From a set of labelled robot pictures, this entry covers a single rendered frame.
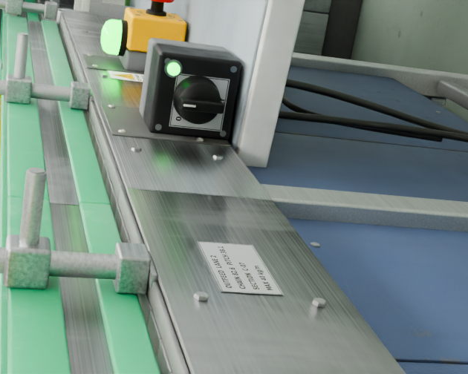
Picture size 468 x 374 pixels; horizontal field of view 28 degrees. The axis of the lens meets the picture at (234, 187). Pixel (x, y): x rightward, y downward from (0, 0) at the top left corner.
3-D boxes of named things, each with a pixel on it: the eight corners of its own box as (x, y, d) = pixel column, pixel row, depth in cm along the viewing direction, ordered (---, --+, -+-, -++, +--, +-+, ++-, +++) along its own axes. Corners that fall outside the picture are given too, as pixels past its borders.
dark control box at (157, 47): (216, 120, 99) (137, 112, 96) (229, 46, 96) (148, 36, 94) (234, 142, 91) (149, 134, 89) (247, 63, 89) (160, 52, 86)
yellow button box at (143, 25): (174, 66, 124) (118, 59, 122) (182, 10, 122) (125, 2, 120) (183, 78, 117) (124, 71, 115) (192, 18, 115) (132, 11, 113)
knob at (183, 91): (215, 123, 90) (222, 133, 87) (169, 118, 89) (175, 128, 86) (222, 78, 89) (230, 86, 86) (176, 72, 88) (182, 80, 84)
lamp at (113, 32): (120, 52, 120) (97, 49, 119) (125, 18, 119) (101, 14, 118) (124, 59, 116) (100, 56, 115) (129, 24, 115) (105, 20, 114)
